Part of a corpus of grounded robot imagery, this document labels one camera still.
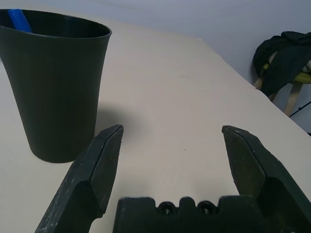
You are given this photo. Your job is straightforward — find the wooden chair with jacket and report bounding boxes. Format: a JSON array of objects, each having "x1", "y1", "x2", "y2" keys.
[{"x1": 252, "y1": 31, "x2": 311, "y2": 97}]

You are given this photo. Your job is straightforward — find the blue marker pen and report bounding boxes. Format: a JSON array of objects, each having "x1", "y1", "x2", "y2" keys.
[{"x1": 7, "y1": 9, "x2": 33, "y2": 33}]

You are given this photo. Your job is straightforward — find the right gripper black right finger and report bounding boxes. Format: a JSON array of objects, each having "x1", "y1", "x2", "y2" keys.
[{"x1": 222, "y1": 125, "x2": 311, "y2": 233}]

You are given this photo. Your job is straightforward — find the black tripod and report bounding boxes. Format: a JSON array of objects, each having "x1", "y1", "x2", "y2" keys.
[{"x1": 289, "y1": 100, "x2": 311, "y2": 136}]

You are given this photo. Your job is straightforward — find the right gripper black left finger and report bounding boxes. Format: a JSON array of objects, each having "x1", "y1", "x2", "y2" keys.
[{"x1": 34, "y1": 125, "x2": 124, "y2": 233}]

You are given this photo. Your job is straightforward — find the black plastic cup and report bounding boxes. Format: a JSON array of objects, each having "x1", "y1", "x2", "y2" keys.
[{"x1": 0, "y1": 9, "x2": 113, "y2": 164}]

